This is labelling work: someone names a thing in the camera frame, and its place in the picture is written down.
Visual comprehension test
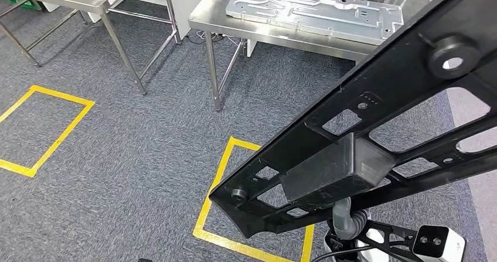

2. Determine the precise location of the steel workbench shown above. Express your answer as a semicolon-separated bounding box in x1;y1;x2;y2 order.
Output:
188;0;430;113

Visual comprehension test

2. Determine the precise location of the white cabinet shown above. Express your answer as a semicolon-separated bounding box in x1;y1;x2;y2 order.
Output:
87;0;203;30

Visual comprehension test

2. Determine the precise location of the black plastic frame part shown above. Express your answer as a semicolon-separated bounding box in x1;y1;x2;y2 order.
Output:
209;0;497;240

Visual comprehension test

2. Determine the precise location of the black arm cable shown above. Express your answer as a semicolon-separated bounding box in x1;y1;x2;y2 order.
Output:
310;244;373;262

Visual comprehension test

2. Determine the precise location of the green crate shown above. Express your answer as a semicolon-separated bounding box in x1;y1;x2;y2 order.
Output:
4;0;42;11

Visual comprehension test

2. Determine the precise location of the black camera bracket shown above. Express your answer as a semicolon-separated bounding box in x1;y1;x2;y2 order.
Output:
326;219;420;262

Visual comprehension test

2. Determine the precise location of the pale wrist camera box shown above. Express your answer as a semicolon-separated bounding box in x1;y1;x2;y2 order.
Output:
412;225;466;262

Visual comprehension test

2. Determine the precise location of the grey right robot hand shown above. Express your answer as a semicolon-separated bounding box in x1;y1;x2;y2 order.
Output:
332;197;369;241

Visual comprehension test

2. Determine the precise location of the aluminium fixture plate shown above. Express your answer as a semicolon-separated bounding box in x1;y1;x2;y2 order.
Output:
226;0;404;46

